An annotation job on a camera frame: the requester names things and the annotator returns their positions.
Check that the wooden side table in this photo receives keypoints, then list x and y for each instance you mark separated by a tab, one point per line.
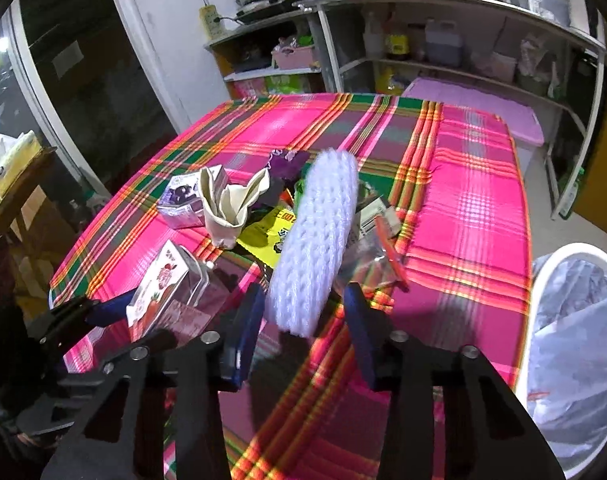
28	220

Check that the small metal shelf unit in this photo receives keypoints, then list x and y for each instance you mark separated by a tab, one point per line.
263	27

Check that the small grey carton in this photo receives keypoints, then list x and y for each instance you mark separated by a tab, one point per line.
378	215

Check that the pink cardboard box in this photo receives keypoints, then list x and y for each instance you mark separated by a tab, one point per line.
251	89

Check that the pink plaid tablecloth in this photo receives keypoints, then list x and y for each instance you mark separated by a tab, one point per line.
458	210

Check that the purple juice carton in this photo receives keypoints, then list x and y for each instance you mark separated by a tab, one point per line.
181	205

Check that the green cardboard box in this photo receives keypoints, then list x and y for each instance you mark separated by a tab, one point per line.
288	84

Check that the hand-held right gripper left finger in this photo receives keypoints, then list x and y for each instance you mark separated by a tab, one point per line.
246	332

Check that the white plastic jug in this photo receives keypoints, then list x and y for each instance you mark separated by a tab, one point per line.
374	37

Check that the clear plastic bin liner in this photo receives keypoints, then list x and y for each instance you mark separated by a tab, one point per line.
573	335

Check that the yellow label sauce bottle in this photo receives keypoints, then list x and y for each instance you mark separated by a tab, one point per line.
397	42

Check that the crushed cream paper cup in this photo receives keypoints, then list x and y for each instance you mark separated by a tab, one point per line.
223	220

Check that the strawberry milk carton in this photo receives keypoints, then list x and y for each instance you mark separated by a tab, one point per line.
158	290

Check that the pink plastic basket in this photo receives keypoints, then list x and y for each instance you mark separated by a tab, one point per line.
293	57

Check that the black induction cooker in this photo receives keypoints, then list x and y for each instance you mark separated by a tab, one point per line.
268	10

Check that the yellow snack wrapper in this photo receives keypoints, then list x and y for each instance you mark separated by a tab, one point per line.
268	232

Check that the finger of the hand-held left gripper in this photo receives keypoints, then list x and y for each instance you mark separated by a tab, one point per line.
110	310
68	387

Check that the white trash bin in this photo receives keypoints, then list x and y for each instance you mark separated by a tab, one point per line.
526	320

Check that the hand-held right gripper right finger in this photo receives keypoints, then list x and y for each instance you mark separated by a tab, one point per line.
359	337

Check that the translucent jerry can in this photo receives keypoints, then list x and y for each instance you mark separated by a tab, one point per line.
443	45

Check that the purple snack wrapper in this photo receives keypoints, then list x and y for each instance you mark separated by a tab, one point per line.
286	165

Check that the dark glass door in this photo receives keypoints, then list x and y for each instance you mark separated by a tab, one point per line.
108	85

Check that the long metal shelf unit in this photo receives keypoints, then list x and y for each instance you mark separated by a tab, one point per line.
483	2

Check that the yellowed power strip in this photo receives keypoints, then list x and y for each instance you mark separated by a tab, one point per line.
211	22

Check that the tissue box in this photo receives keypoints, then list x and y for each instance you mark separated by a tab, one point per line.
10	160

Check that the white foam fruit net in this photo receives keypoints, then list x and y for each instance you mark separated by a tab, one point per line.
313	240

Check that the clear plastic wrapper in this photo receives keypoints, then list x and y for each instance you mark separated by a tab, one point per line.
373	255

